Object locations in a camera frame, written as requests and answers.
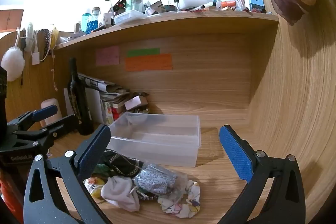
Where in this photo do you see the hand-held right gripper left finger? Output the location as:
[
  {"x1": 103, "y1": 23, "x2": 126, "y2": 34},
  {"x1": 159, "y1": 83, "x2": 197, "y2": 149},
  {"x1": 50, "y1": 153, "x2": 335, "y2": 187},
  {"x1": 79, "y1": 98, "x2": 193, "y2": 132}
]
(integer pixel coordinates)
[{"x1": 24, "y1": 124, "x2": 112, "y2": 224}]

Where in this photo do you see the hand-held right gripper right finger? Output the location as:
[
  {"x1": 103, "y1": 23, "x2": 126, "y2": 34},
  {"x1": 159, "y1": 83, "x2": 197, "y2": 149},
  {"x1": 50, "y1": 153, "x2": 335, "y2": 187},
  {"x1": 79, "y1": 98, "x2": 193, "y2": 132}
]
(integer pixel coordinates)
[{"x1": 218, "y1": 124, "x2": 306, "y2": 224}]

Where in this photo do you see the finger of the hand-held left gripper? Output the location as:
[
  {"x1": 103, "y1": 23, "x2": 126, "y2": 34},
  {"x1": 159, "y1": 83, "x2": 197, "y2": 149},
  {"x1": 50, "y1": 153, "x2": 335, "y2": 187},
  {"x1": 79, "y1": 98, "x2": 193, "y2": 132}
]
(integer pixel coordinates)
[
  {"x1": 16, "y1": 114, "x2": 80, "y2": 154},
  {"x1": 7, "y1": 105, "x2": 58, "y2": 133}
]

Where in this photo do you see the dark patterned cloth pouch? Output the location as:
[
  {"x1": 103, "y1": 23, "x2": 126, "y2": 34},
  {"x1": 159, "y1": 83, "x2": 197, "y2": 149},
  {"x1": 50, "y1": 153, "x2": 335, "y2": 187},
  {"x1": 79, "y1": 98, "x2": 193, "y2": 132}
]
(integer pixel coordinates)
[{"x1": 99, "y1": 149, "x2": 144, "y2": 178}]

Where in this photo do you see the yellow soft toy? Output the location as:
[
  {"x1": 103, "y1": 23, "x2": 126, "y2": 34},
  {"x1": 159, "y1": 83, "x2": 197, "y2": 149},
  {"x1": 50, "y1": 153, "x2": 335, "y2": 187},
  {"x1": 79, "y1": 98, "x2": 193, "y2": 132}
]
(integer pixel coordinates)
[{"x1": 83, "y1": 177, "x2": 106, "y2": 199}]

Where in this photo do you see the white drawstring pouch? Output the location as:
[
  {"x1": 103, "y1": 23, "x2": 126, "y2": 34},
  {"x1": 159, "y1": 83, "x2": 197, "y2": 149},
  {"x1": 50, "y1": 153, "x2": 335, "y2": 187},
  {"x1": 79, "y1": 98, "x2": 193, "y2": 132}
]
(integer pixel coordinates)
[{"x1": 100, "y1": 176, "x2": 141, "y2": 212}]

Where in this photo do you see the clear plastic storage box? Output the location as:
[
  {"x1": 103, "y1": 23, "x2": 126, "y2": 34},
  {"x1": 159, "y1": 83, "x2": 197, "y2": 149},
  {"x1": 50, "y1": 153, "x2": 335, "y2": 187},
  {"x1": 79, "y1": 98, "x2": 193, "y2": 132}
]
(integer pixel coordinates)
[{"x1": 106, "y1": 111, "x2": 201, "y2": 168}]

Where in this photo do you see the floral fabric scrunchie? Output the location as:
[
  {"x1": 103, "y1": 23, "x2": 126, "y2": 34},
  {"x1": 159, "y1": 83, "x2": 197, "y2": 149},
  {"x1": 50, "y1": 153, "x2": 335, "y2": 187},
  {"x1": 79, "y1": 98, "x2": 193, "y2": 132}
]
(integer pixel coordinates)
[{"x1": 157, "y1": 179, "x2": 201, "y2": 219}]

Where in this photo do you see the pink cylindrical cup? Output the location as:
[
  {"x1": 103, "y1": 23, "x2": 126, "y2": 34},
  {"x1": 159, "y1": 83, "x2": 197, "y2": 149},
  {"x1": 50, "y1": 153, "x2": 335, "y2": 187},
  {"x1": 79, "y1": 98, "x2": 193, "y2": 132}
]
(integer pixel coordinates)
[{"x1": 40, "y1": 98, "x2": 63, "y2": 128}]

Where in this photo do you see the green cloth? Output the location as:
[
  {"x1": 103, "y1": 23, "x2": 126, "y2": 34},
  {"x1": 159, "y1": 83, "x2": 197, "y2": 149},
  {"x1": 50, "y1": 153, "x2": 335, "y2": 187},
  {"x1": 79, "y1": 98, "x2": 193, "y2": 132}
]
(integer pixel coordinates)
[{"x1": 92, "y1": 163, "x2": 112, "y2": 176}]

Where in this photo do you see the dark wine bottle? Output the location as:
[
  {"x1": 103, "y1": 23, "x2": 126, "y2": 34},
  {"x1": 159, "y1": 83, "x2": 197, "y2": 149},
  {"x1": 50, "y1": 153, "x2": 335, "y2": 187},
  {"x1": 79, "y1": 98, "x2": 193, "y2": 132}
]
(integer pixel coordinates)
[{"x1": 67, "y1": 57, "x2": 94, "y2": 136}]

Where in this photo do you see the stack of books and papers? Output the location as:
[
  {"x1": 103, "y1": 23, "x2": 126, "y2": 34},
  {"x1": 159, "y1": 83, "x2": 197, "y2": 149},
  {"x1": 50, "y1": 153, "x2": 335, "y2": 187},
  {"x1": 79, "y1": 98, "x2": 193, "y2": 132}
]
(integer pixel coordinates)
[{"x1": 78, "y1": 73, "x2": 130, "y2": 126}]

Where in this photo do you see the white fluffy pompom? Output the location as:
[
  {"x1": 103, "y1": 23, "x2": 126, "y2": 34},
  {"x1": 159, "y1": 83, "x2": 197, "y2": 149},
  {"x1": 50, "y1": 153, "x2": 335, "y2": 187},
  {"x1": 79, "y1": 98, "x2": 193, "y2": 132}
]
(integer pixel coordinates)
[{"x1": 0, "y1": 47, "x2": 26, "y2": 82}]

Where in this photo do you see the small pink cardboard box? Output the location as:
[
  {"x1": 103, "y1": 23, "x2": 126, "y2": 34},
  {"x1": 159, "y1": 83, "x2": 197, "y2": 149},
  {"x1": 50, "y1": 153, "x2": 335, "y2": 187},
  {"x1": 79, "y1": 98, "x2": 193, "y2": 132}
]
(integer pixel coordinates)
[{"x1": 124, "y1": 93, "x2": 151, "y2": 112}]

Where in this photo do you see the black beaded headband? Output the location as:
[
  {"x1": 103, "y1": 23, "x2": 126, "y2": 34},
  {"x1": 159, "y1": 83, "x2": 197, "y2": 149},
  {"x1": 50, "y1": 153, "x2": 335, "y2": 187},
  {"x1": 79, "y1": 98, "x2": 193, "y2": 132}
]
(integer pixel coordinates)
[{"x1": 42, "y1": 29, "x2": 52, "y2": 57}]

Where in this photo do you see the pink sticky note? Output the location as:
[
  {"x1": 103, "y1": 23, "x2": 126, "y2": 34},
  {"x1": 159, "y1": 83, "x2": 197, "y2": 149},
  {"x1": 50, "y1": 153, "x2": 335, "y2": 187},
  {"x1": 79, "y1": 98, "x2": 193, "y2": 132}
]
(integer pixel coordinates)
[{"x1": 96, "y1": 46, "x2": 121, "y2": 66}]

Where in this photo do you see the blue dotted cup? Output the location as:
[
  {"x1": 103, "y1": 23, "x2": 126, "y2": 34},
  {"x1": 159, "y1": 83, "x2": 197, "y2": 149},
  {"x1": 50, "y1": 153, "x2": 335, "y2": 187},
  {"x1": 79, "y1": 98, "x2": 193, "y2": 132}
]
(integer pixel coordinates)
[{"x1": 87, "y1": 20, "x2": 99, "y2": 34}]

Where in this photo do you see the teal bottle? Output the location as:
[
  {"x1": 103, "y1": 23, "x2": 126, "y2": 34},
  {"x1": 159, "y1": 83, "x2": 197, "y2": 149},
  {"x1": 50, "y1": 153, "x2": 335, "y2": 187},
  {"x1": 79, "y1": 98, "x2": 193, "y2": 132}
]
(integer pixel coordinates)
[{"x1": 81, "y1": 13, "x2": 93, "y2": 33}]

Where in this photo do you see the wooden cabinet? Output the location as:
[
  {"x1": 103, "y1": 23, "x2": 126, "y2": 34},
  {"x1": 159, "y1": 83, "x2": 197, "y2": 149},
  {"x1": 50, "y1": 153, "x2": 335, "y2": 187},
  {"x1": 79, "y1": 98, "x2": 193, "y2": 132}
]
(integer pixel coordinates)
[{"x1": 0, "y1": 9, "x2": 24, "y2": 32}]

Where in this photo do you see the orange sticky note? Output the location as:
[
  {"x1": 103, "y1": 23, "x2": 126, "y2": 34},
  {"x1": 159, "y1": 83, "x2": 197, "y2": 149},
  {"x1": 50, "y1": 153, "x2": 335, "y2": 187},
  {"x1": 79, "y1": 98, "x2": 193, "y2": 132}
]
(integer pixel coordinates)
[{"x1": 125, "y1": 54, "x2": 173, "y2": 72}]

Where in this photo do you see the green sticky note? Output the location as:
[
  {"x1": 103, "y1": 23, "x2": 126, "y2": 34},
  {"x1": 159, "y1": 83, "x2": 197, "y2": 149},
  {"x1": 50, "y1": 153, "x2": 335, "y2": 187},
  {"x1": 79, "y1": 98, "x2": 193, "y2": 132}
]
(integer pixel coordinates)
[{"x1": 127, "y1": 48, "x2": 160, "y2": 58}]

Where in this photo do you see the white mug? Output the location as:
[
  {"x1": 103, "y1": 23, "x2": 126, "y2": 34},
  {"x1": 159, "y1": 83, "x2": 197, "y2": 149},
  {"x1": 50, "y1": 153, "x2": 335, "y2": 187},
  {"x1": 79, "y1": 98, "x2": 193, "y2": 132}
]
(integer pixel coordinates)
[{"x1": 102, "y1": 13, "x2": 115, "y2": 27}]

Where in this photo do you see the white lidded plastic container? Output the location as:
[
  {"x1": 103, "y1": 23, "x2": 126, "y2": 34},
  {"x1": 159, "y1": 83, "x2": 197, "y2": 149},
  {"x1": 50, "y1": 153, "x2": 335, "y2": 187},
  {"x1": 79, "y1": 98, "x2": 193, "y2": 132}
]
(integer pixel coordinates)
[{"x1": 114, "y1": 9, "x2": 147, "y2": 25}]

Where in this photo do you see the clear glass bottle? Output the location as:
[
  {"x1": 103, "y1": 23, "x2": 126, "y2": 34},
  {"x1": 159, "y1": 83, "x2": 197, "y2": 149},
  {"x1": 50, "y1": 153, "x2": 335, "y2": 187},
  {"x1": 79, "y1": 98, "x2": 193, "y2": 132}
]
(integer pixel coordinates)
[{"x1": 131, "y1": 0, "x2": 144, "y2": 14}]

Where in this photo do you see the wooden shelf board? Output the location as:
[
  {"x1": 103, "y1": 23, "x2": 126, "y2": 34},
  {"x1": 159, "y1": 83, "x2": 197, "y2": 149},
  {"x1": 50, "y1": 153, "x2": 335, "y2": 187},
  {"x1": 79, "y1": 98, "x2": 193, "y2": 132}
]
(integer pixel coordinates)
[{"x1": 54, "y1": 10, "x2": 280, "y2": 51}]

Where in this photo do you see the blue plastic box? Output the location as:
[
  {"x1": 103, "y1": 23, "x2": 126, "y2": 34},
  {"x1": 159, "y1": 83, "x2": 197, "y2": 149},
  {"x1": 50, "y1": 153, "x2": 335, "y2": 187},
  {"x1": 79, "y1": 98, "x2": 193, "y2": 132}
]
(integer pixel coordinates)
[{"x1": 248, "y1": 0, "x2": 263, "y2": 13}]

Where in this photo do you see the white flat box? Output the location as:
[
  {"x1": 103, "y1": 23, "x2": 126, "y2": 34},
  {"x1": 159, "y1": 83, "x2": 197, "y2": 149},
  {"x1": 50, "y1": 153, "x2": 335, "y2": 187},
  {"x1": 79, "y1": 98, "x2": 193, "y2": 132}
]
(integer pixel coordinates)
[{"x1": 181, "y1": 0, "x2": 214, "y2": 10}]

